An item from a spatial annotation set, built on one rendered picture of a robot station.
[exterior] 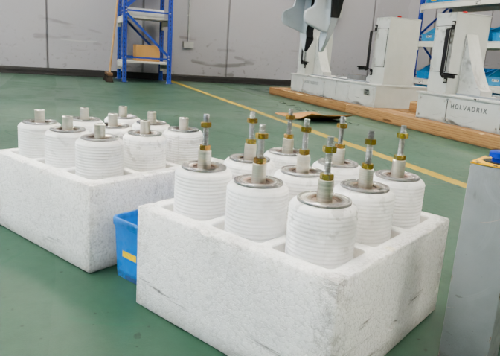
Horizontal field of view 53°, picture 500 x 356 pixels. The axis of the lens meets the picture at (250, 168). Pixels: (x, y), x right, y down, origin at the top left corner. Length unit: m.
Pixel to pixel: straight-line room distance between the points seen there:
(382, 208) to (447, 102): 2.83
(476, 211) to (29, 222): 0.90
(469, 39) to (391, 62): 0.76
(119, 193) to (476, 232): 0.65
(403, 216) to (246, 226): 0.28
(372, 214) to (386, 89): 3.53
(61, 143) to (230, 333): 0.57
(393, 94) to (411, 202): 3.47
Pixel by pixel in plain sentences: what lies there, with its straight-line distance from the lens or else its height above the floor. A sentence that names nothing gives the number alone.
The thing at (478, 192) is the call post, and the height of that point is 0.27.
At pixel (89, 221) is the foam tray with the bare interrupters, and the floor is 0.11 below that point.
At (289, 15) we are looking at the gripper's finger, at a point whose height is 0.50.
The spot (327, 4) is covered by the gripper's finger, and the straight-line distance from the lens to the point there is 0.82.
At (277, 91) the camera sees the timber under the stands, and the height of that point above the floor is 0.05.
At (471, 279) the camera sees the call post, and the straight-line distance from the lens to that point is 0.82.
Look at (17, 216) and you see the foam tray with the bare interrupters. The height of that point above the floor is 0.05.
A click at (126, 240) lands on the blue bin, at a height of 0.08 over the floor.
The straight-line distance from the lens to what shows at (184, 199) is 0.82.
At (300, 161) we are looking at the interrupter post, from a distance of 0.85.
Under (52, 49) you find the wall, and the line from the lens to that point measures 7.06.
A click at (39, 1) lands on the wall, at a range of 7.08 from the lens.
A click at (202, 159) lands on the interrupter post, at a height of 0.27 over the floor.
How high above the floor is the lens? 0.44
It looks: 13 degrees down
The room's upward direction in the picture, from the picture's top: 4 degrees clockwise
